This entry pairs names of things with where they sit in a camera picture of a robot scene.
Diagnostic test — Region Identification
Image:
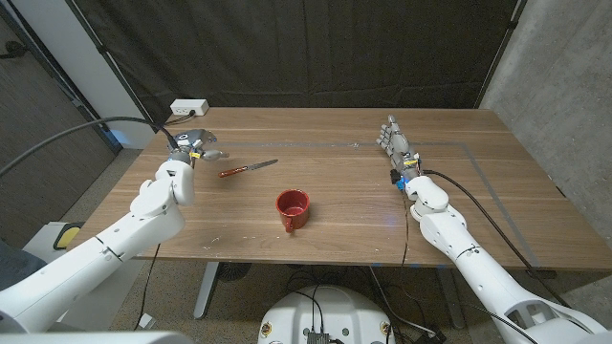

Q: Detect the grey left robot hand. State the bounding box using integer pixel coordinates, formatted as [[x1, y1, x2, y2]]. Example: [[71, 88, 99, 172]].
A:
[[166, 128, 230, 166]]

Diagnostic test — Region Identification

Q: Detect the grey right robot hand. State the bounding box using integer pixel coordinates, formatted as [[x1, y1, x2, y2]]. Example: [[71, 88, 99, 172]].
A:
[[375, 114, 423, 179]]

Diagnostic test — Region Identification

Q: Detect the knife with reddish-brown handle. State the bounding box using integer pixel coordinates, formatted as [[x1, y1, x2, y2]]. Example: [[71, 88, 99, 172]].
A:
[[218, 159, 279, 179]]

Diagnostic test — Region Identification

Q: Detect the red enamel cup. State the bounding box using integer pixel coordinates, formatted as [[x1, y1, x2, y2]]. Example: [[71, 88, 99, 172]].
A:
[[274, 188, 311, 234]]

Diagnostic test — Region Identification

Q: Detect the white power strip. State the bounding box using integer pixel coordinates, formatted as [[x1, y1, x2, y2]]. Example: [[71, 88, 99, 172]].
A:
[[169, 98, 210, 117]]

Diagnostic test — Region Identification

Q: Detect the black backdrop pole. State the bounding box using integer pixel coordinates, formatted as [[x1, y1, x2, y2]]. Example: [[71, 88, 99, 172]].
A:
[[64, 0, 160, 133], [474, 0, 528, 109]]

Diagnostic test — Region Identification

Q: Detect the black backdrop curtain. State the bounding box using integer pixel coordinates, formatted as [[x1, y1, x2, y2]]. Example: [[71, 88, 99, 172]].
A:
[[64, 0, 527, 131]]

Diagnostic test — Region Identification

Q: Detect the black round disc under table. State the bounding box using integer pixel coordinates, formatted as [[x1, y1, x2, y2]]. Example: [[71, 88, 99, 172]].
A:
[[215, 262, 252, 283]]

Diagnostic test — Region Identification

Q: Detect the white table leg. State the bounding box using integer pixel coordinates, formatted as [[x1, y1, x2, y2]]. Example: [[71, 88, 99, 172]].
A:
[[193, 261, 221, 320]]

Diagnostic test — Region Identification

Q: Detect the yellow pad with black rim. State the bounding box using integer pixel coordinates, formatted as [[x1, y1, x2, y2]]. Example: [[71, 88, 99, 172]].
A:
[[53, 223, 85, 251]]

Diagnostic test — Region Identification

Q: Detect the grey table leg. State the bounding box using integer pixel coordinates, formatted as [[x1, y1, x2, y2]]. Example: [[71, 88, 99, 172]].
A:
[[435, 267, 468, 330]]

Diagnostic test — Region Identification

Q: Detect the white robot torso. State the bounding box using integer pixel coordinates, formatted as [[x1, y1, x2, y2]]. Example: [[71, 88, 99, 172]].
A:
[[257, 285, 396, 344]]

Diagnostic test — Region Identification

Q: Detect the white machine base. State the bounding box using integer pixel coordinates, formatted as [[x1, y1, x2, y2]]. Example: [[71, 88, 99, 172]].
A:
[[21, 221, 147, 332]]

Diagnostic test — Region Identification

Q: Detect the black floor plug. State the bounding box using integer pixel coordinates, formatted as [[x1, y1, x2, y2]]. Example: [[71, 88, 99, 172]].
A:
[[415, 328, 448, 344]]

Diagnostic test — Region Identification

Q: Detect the person's leg in jeans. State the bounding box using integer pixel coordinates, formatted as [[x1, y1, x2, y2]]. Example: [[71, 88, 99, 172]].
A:
[[0, 238, 49, 292]]

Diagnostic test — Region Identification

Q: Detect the black power strip cord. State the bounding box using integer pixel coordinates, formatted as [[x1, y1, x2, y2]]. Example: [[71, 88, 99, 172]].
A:
[[164, 110, 198, 127]]

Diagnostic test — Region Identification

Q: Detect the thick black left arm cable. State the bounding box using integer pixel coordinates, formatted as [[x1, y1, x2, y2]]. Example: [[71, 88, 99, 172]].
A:
[[0, 116, 181, 179]]

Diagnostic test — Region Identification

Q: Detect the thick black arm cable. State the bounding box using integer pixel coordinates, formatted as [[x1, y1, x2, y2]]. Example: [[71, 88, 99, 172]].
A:
[[0, 116, 181, 179], [422, 168, 573, 308]]

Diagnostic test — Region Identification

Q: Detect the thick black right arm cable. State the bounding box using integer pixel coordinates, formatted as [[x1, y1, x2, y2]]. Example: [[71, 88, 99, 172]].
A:
[[422, 168, 573, 308]]

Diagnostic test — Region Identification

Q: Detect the thin black left wrist cable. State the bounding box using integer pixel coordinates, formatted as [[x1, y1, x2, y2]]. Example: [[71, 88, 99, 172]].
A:
[[135, 242, 162, 332]]

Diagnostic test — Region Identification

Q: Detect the grey floor cable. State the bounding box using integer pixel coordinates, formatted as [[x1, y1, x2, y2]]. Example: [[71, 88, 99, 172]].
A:
[[367, 266, 436, 335]]

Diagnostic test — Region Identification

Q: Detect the black torso cable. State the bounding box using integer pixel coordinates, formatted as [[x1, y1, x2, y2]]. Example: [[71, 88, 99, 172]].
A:
[[285, 289, 327, 333]]

